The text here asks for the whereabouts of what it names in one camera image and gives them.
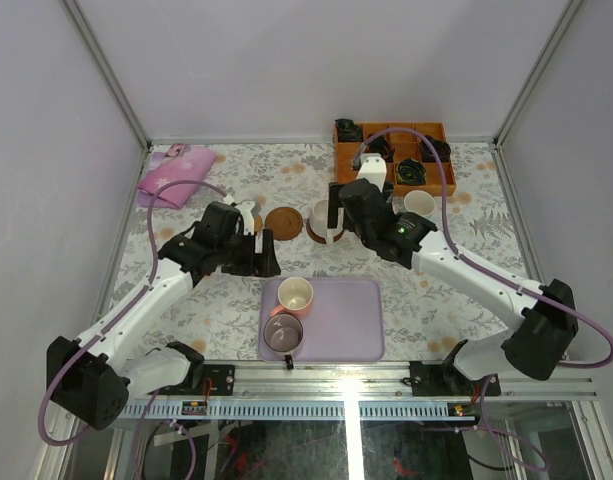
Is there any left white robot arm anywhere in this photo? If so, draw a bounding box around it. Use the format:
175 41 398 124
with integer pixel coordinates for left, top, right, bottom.
44 198 281 430

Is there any purple cable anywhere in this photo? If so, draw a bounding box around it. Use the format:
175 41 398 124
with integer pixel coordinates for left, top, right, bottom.
353 127 613 474
38 179 235 480

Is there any orange compartment box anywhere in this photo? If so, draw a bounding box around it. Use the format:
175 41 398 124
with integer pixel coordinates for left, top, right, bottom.
333 121 457 197

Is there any black green cable bundle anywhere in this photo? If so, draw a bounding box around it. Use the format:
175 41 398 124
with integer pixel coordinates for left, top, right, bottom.
394 157 428 186

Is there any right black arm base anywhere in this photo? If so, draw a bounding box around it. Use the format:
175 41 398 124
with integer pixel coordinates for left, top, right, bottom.
400 341 484 397

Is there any black orange cable bundle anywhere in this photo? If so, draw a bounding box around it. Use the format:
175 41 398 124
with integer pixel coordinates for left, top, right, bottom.
364 133 393 161

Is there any dark brown saucer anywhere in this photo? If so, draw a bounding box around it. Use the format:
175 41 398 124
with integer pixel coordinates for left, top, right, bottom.
306 223 344 245
264 207 303 241

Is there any purple mug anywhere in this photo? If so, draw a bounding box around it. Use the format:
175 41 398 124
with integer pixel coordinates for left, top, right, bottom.
263 313 304 371

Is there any pink folded cloth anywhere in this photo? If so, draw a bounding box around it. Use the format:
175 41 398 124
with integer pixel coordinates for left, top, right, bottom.
137 143 217 210

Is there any light blue mug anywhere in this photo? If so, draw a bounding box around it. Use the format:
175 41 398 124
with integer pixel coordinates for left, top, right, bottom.
403 190 435 218

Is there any blue slotted cable duct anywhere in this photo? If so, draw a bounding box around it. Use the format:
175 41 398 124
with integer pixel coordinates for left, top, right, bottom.
120 399 475 422

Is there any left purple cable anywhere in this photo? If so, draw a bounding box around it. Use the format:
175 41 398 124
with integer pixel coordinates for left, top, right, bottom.
38 179 235 480

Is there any aluminium front rail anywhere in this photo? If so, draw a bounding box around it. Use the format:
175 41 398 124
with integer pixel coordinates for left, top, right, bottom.
120 359 598 401

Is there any black bundle far left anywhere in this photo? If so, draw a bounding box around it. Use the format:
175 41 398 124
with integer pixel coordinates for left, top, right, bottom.
335 118 364 143

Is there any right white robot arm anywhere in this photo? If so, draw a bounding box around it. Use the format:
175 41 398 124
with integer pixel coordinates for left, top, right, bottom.
328 179 578 395

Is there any lilac plastic tray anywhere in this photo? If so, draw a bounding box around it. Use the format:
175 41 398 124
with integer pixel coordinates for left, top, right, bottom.
257 276 386 363

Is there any pink mug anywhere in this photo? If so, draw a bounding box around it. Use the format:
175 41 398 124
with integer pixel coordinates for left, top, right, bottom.
270 277 314 319

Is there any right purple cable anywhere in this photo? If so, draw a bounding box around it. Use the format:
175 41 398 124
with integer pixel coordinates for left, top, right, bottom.
353 127 613 474

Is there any dark brown middle saucer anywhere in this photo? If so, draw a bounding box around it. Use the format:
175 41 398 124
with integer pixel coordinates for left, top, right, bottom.
306 223 344 245

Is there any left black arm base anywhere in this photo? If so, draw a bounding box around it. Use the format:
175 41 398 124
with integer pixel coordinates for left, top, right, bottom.
170 364 236 397

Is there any light wooden coaster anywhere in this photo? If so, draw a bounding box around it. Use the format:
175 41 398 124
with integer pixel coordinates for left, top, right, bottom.
254 214 263 234

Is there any dark brown left saucer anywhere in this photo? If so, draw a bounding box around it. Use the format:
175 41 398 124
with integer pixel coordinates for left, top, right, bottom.
264 207 303 241

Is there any cream white mug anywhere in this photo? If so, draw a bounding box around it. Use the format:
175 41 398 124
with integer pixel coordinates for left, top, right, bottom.
307 200 343 239

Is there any black bundle right compartment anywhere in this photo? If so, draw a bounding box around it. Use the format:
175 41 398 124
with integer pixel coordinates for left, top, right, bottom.
420 135 452 163

